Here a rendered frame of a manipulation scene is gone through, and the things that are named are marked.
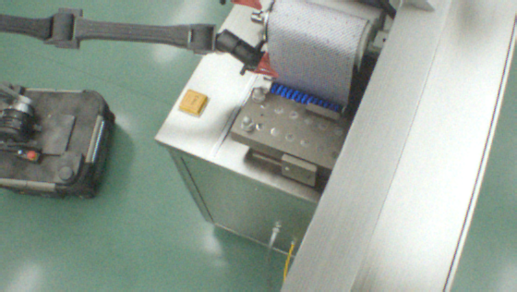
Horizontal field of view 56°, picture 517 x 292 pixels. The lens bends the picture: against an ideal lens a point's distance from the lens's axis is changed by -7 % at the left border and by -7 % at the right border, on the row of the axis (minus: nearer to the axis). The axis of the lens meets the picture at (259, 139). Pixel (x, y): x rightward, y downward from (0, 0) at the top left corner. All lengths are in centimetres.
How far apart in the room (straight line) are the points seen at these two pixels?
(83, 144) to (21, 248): 63
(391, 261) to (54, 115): 203
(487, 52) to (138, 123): 200
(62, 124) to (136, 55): 67
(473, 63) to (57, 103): 207
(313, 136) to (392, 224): 57
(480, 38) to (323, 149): 53
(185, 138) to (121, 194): 105
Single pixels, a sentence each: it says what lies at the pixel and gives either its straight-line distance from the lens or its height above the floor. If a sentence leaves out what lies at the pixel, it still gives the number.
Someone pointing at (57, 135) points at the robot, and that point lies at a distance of 257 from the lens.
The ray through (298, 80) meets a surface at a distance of 146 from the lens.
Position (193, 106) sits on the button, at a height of 92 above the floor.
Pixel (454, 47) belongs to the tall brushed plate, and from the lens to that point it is 113.
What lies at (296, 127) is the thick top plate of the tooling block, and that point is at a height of 103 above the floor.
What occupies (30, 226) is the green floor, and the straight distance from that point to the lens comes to 275.
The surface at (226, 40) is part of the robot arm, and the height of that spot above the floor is 118.
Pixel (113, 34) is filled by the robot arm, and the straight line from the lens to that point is 143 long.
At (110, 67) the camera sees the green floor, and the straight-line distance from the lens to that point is 301.
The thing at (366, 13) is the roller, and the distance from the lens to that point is 142.
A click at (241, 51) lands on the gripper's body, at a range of 144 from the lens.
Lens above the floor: 230
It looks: 63 degrees down
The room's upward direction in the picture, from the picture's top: 9 degrees counter-clockwise
